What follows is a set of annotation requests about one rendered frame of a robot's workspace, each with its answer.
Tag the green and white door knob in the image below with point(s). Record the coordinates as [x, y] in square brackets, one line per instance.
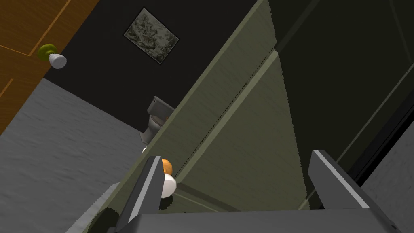
[53, 57]

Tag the framed picture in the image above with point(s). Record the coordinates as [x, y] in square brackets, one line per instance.
[151, 35]

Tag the olive green door leaf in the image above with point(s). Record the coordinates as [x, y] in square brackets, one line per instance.
[245, 136]

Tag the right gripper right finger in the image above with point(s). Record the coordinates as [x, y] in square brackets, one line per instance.
[333, 186]

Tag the orange and white door knob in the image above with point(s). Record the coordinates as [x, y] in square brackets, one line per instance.
[168, 181]

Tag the brown wooden door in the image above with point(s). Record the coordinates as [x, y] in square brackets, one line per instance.
[22, 48]

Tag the grey toilet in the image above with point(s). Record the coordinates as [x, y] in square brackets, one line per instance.
[155, 121]

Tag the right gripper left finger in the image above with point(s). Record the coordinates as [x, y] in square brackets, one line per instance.
[146, 191]

